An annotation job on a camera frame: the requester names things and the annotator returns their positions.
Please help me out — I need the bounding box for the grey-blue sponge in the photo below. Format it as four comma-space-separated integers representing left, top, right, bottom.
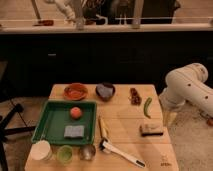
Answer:
64, 125, 84, 138

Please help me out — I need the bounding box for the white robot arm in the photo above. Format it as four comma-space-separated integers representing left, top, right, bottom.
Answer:
159, 63, 213, 126

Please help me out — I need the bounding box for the green chili pepper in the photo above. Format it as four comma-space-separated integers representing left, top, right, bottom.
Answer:
143, 97, 152, 119

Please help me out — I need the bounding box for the dark bowl with cloth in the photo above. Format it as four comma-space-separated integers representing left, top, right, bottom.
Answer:
95, 83, 115, 101

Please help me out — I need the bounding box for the small metal cup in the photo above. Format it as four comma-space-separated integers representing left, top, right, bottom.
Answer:
79, 144, 96, 161

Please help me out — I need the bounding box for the orange peach fruit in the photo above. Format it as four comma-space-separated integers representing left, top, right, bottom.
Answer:
70, 107, 83, 119

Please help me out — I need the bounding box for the orange ceramic plate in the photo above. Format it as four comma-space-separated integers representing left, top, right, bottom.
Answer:
63, 83, 88, 101

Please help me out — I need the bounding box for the green plastic cup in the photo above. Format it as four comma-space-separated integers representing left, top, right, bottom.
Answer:
56, 145, 72, 164

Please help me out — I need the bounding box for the green plastic tray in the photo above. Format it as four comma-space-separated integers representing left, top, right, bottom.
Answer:
31, 101, 97, 146

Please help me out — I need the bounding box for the white plastic cup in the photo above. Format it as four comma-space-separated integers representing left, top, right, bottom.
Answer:
30, 140, 52, 161

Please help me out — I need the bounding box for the black office chair base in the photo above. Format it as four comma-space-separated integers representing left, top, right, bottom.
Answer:
0, 104, 35, 171

